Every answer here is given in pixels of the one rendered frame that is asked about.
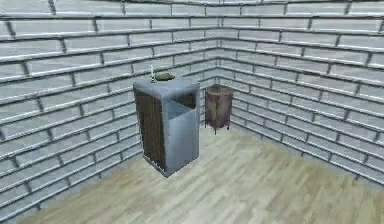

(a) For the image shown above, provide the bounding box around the grey and brown cabinet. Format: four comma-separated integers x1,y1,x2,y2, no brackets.
132,78,201,178

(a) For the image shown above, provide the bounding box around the dark red laundry basket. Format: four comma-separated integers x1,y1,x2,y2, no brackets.
204,83,235,136

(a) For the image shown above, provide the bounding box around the olive flat oval object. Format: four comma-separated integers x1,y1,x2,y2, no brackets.
154,72,176,82

